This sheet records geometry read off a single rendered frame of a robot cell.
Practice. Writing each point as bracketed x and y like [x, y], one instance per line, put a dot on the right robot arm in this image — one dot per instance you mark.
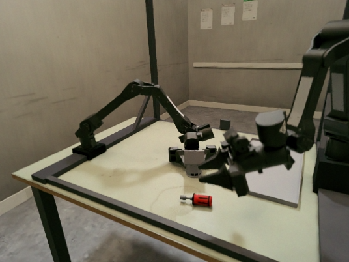
[190, 131]

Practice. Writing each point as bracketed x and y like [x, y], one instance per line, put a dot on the grey cylinder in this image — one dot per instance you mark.
[193, 171]

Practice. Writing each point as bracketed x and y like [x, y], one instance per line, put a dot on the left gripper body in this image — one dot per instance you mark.
[238, 168]

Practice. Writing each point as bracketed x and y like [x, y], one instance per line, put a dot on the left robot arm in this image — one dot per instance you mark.
[280, 133]

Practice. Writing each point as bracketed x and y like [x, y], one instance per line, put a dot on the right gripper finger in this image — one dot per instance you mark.
[206, 153]
[180, 158]

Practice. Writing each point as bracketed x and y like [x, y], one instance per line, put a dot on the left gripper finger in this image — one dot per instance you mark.
[218, 177]
[213, 162]

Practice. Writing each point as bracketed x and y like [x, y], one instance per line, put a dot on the red and black nut driver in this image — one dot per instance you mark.
[198, 199]

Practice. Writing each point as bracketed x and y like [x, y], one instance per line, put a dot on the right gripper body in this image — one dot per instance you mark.
[172, 156]

